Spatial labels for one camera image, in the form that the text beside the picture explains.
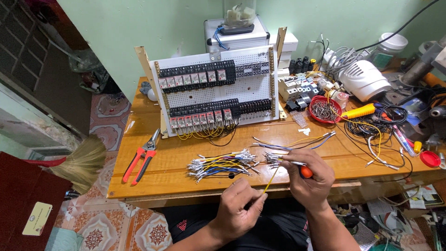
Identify person's right hand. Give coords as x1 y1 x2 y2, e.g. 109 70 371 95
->
280 149 336 212

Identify person's left hand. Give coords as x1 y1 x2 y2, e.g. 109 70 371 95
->
213 177 269 242

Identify short yellow wire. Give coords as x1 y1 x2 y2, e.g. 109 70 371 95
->
262 167 280 195

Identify person's black shorts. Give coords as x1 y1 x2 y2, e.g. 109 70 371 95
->
162 198 311 251

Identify red bowl of metal ferrules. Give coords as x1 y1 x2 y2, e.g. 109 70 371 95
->
308 96 343 124

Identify heap of clutter under table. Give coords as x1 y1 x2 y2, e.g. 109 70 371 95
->
330 184 446 251

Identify heap of white circuit breakers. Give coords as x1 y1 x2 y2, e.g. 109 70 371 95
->
278 75 327 112

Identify row of black terminal blocks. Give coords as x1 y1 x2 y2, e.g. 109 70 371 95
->
239 99 272 114

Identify pens with red tips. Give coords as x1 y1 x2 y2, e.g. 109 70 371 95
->
392 124 416 158

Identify row of red labelled relays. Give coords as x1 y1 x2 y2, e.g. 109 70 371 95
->
169 108 233 130
158 69 227 90

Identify white plastic appliance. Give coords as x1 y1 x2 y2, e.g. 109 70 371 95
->
337 59 393 102

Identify red round lid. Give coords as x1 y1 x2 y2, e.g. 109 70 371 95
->
419 150 442 169

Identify white perforated panel board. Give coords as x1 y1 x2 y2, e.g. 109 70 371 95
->
134 27 288 139

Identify row of grey terminal blocks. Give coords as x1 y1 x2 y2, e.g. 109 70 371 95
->
235 62 271 78

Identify heap of tools and parts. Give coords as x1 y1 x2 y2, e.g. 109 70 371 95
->
393 70 446 149

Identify stack of white boxes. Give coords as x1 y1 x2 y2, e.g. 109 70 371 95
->
270 33 299 76

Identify grey metal cylinder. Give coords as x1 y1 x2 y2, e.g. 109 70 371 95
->
399 35 446 88

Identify straw broom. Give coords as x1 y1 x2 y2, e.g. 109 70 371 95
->
23 134 107 195

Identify jar with white lid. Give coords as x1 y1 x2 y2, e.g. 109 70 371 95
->
371 32 409 70

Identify silver aluminium case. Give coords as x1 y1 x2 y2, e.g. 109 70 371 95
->
204 15 270 53

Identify teal cloth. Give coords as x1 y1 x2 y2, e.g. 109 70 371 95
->
45 227 84 251

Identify black flat jar base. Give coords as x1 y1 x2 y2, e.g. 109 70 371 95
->
218 24 255 36

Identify clear glass jar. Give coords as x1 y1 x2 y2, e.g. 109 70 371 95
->
223 0 257 28

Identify pale yellow card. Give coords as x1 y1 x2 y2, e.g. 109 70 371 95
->
22 201 53 237

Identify crumpled plastic bag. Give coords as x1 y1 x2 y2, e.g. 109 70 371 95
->
68 48 111 94

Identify dark red cabinet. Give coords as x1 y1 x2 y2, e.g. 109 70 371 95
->
0 151 73 251

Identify dark metal door grille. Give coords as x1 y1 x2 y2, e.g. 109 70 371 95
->
0 0 92 137

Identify long blue wire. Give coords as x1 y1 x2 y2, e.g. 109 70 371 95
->
254 132 337 151

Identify long yellow wire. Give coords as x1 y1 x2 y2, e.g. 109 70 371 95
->
252 134 330 148

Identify small bundle of ferruled wires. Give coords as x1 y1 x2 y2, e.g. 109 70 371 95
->
262 151 290 170

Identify pile of short ferruled wires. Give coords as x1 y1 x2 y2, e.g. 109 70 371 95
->
186 148 262 184

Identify white cable piece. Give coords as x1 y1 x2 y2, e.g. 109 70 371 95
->
365 135 401 172

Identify coil of black wires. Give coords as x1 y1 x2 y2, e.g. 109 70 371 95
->
343 104 408 141

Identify yellow jumper wires under panel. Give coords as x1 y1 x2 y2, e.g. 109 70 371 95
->
176 125 238 147

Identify yellow handled tool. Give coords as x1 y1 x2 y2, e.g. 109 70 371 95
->
340 103 376 120

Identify red handled wire cutters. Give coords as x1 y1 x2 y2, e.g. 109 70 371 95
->
122 128 161 185

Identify cluster of black cable glands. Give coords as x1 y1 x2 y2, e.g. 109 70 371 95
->
288 56 317 75

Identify bundle of grey cables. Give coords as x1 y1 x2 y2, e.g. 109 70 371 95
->
325 47 371 74

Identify blue cable on case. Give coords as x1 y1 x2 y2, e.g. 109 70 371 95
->
213 26 229 51

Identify thick black cable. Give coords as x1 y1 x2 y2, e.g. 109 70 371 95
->
355 0 440 52

